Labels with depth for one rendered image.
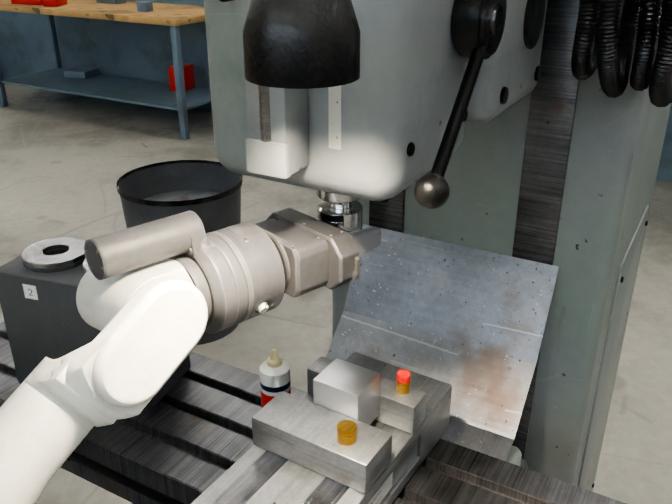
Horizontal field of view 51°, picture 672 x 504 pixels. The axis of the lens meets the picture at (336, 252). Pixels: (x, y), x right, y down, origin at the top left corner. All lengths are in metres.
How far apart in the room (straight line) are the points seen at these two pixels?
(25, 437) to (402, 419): 0.44
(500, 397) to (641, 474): 1.40
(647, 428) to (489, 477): 1.74
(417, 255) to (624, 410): 1.66
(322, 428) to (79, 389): 0.32
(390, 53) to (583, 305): 0.63
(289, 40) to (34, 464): 0.36
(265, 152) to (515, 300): 0.59
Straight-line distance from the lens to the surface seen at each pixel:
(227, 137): 0.67
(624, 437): 2.57
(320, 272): 0.68
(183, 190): 3.03
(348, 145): 0.60
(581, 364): 1.15
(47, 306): 1.03
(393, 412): 0.86
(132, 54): 6.87
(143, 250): 0.60
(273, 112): 0.59
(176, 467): 0.94
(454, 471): 0.94
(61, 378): 0.58
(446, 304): 1.12
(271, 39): 0.42
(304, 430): 0.80
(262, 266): 0.63
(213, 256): 0.62
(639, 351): 3.04
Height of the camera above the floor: 1.54
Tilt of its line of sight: 25 degrees down
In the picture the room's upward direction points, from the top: straight up
